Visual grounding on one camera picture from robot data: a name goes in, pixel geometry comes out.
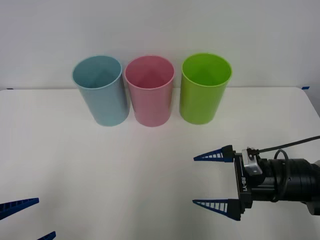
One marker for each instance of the pale blue plastic bin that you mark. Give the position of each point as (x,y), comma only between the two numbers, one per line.
(105,105)

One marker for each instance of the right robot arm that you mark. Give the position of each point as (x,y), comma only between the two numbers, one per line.
(295,180)

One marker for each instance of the pink plastic bin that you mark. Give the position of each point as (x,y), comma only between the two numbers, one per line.
(152,107)

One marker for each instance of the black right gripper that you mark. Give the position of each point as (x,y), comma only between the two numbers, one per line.
(246,190)

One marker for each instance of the green plastic bin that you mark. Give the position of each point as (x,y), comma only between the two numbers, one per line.
(200,105)

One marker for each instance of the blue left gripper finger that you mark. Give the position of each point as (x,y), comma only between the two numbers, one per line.
(48,237)
(15,206)

